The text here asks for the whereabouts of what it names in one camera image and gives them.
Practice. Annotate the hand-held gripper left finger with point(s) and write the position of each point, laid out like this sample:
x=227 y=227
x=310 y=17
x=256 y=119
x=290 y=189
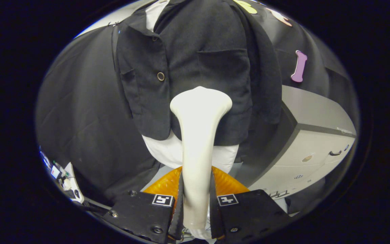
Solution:
x=137 y=213

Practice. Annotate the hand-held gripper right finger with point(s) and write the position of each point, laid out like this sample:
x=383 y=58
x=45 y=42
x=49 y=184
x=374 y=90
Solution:
x=245 y=213

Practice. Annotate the white shirt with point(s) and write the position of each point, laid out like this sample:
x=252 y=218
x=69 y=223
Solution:
x=163 y=150

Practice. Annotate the white garment steamer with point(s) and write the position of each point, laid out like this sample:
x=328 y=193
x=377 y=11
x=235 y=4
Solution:
x=198 y=135

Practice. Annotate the black blazer jacket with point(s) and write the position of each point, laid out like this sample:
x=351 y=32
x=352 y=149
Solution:
x=208 y=51

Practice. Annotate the white desk with electronics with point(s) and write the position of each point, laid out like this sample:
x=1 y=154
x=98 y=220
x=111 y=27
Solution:
x=71 y=173

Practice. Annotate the black backdrop cloth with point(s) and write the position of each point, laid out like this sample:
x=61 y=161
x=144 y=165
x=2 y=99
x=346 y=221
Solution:
x=80 y=101

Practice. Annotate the grey cabinet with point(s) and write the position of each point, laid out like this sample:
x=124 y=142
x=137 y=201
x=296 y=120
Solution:
x=317 y=108

